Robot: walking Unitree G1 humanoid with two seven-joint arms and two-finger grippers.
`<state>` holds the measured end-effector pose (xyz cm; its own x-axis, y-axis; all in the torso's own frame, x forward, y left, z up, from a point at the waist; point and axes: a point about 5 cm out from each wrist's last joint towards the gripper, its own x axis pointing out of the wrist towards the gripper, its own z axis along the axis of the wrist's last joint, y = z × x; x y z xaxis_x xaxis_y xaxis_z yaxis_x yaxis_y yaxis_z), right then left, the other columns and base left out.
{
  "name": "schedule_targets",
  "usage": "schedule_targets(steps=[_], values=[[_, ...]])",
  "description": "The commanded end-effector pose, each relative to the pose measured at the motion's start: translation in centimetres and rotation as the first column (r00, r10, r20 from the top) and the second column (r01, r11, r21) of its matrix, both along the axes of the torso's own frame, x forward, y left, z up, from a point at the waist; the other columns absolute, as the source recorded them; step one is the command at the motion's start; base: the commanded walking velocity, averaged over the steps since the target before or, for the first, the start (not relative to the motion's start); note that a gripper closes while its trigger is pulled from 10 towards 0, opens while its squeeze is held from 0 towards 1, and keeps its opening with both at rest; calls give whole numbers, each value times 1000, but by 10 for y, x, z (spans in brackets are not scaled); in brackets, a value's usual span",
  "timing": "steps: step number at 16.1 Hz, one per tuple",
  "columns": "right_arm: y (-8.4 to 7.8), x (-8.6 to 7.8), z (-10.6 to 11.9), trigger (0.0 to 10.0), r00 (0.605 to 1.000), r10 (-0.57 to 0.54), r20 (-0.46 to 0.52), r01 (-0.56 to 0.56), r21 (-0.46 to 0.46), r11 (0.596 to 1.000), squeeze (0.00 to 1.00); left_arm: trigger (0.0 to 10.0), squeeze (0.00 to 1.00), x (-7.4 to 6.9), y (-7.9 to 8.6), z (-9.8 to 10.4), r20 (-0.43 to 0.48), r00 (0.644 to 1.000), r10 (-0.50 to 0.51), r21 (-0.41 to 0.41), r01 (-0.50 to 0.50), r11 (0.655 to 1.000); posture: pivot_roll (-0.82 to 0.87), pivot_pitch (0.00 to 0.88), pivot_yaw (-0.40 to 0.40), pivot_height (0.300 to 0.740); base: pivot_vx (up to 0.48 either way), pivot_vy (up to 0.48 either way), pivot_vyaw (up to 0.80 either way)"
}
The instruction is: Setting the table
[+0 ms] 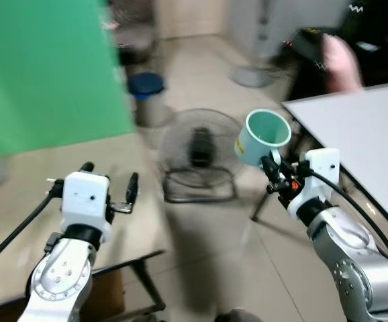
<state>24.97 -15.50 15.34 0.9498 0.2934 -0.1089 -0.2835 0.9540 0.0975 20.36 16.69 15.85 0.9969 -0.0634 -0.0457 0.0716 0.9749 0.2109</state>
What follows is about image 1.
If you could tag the grey bin with blue lid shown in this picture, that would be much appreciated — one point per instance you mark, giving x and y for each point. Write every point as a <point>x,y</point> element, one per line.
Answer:
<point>147,94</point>

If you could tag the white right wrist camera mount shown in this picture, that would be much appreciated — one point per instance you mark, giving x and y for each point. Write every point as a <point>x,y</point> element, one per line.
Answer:
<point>323,169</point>

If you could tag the person's black clothed torso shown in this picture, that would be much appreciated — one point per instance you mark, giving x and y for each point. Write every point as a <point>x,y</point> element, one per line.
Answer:
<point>375,27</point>

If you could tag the green screen panel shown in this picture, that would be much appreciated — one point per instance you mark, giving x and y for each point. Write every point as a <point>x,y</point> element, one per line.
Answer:
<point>46,67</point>

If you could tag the teal plastic cup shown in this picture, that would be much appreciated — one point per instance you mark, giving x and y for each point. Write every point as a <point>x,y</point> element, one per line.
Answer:
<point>258,137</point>

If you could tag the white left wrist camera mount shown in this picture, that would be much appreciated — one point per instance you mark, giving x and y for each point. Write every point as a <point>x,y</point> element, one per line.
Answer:
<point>85,194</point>

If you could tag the white table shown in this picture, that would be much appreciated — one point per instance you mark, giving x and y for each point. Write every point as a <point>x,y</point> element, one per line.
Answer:
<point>362,134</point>

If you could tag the grey round stand base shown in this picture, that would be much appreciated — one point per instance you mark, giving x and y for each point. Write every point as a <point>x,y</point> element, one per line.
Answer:
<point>251,76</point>

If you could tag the black floor fan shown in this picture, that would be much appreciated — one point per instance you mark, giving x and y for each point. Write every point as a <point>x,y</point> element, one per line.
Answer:
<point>197,157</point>

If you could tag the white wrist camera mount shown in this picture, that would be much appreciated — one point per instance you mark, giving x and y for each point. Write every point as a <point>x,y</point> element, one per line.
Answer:
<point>323,169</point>
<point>85,194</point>

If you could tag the person's bare forearm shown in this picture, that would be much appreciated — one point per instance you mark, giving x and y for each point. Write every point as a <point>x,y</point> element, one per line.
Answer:
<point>342,64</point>

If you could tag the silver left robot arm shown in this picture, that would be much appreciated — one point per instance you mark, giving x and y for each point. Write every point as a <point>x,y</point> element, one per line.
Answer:
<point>58,275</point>

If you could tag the grey cabinet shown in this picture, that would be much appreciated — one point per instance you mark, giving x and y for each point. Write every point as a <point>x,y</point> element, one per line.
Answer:
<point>274,27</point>

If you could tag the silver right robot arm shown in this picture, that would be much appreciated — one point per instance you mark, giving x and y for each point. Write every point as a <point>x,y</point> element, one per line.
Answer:
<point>352,261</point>

